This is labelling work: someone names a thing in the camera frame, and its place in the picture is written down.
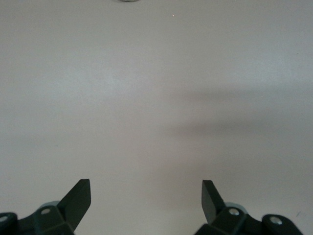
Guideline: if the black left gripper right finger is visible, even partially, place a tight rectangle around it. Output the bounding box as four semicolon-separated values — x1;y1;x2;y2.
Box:
194;180;304;235

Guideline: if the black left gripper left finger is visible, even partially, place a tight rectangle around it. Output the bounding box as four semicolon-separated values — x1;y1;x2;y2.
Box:
0;179;92;235

